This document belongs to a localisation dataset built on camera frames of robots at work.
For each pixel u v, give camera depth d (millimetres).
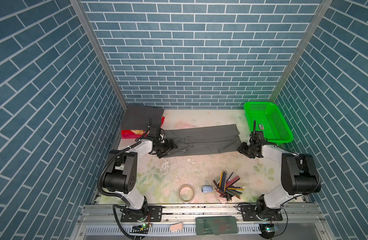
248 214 736
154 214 740
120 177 463
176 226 693
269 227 716
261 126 1114
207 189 790
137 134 980
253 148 722
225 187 752
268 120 1155
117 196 496
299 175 468
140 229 709
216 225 697
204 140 1019
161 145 818
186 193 806
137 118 1155
